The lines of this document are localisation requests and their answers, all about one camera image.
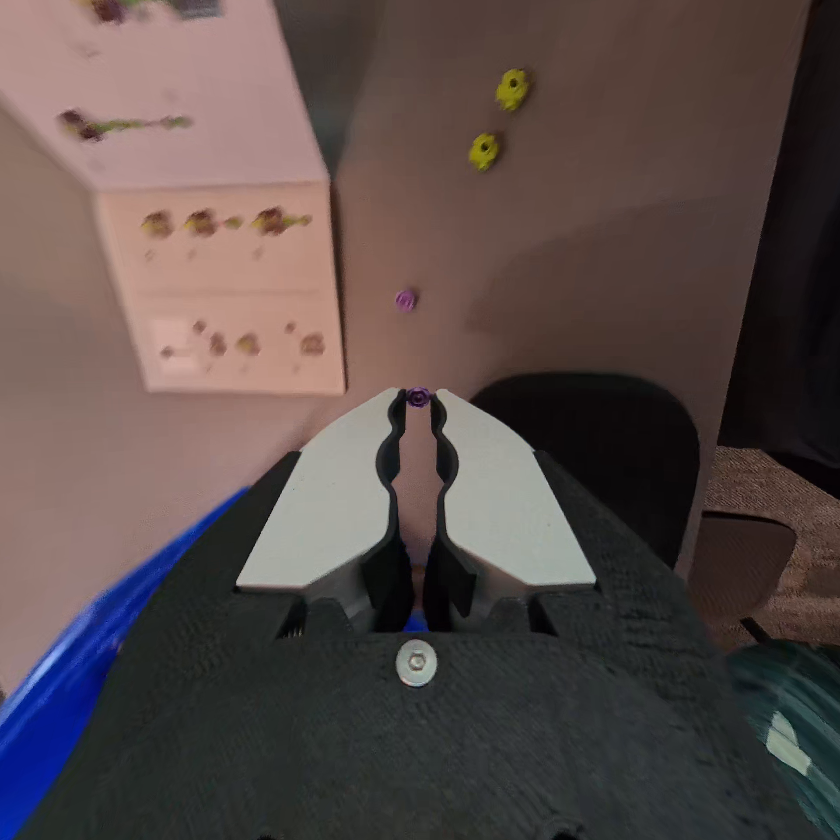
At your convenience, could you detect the person's dark clothing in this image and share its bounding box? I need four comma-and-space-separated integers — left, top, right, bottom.
720, 0, 840, 460

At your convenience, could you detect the white instruction booklet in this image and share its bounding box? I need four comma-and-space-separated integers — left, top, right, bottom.
0, 0, 349, 395

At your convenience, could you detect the grey desk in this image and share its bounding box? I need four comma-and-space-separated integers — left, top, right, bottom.
0, 0, 815, 683

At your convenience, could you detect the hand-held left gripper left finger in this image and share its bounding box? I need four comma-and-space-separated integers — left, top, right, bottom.
237, 390, 412, 618

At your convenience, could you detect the blue plastic bin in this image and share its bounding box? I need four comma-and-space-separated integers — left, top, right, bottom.
0, 486, 250, 840

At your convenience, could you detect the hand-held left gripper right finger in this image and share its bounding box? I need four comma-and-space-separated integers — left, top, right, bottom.
423, 390, 598, 618

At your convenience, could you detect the person's right forearm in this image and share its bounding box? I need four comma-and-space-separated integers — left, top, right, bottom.
729, 641, 840, 821

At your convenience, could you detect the small lime flower brick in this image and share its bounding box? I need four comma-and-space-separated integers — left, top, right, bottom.
468, 132, 504, 172
497, 69, 531, 111

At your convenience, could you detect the black mesh cushion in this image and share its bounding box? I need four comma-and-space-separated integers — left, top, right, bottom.
466, 372, 700, 572

